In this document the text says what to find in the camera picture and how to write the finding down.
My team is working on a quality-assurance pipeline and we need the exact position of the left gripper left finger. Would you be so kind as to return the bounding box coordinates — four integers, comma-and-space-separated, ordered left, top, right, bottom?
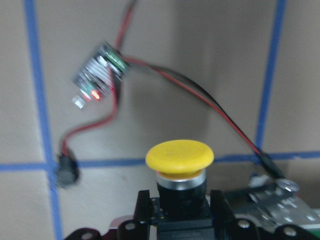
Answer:
133, 190, 152, 224

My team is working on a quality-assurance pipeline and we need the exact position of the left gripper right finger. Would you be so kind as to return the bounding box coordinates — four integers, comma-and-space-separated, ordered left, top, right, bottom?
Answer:
210, 190, 236, 225

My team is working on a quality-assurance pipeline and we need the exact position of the yellow push button switch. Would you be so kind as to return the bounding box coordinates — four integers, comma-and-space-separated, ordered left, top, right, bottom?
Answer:
145, 139, 215, 240

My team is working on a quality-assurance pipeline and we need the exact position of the green conveyor belt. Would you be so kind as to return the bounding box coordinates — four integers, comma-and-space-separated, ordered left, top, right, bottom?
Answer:
223, 178, 320, 233

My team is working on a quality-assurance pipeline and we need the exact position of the black inline connector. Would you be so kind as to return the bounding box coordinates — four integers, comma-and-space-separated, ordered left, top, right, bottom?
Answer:
55, 148, 80, 189

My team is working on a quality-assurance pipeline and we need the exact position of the small motor controller board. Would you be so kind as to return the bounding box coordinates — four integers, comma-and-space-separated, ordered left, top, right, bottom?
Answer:
72, 42, 129, 109

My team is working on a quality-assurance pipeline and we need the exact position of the red black wire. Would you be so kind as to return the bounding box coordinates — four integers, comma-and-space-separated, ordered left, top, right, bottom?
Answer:
61, 0, 286, 181

